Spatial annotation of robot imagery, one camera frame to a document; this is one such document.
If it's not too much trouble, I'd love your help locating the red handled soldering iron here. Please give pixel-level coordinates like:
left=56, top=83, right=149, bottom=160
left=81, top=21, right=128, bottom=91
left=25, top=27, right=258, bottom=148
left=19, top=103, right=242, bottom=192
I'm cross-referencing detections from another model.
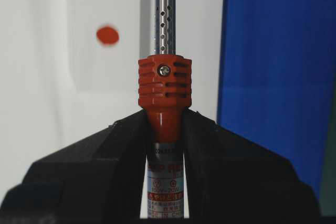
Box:
left=138, top=0, right=192, bottom=219

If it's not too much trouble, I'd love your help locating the right red dot mark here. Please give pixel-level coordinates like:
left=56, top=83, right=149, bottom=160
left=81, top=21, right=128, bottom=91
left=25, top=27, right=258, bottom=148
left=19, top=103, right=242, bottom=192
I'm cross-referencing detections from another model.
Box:
left=96, top=25, right=119, bottom=46

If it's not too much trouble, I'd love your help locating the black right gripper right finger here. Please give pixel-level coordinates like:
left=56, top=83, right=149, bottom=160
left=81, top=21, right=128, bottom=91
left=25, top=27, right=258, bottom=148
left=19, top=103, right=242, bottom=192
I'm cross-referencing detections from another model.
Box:
left=182, top=110, right=321, bottom=223

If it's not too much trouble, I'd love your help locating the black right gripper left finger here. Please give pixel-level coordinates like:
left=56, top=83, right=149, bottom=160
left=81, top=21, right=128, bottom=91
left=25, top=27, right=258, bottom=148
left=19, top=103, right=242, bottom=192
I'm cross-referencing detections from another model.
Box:
left=1, top=111, right=149, bottom=223

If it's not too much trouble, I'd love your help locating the large white foam board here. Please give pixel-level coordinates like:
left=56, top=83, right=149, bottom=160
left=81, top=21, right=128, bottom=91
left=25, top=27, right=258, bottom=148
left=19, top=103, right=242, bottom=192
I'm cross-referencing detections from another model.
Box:
left=0, top=0, right=225, bottom=219

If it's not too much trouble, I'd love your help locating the blue table cloth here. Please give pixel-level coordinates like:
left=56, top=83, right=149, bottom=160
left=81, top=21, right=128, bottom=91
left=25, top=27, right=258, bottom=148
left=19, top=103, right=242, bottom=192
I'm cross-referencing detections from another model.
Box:
left=217, top=0, right=335, bottom=195

